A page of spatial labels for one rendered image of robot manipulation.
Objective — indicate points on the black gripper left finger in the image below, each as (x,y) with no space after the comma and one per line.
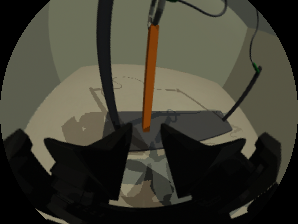
(104,160)

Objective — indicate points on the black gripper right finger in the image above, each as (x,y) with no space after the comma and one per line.
(190,160)

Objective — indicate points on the orange handle with grey loop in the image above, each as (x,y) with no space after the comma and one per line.
(150,62)

